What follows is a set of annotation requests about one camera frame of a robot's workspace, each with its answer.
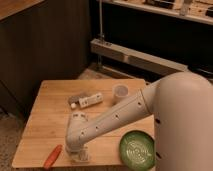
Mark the grey scouring pad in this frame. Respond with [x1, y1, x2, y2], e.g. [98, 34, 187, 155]
[68, 92, 89, 104]

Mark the wooden table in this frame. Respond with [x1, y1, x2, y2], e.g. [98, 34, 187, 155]
[12, 79, 154, 169]

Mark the orange carrot toy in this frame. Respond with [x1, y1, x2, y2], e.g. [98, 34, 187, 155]
[43, 145, 62, 170]

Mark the grey metal shelf beam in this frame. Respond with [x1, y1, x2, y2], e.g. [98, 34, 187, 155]
[90, 39, 188, 75]

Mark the translucent plastic cup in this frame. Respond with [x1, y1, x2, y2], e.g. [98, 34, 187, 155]
[112, 84, 129, 104]

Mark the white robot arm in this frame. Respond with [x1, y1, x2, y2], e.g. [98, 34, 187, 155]
[65, 72, 213, 171]

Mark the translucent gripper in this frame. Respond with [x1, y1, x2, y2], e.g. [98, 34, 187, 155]
[66, 146, 90, 163]

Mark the small white cap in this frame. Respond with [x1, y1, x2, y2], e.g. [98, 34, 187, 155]
[71, 103, 76, 109]

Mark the green ceramic bowl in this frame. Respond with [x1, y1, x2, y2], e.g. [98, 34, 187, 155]
[119, 130, 155, 171]

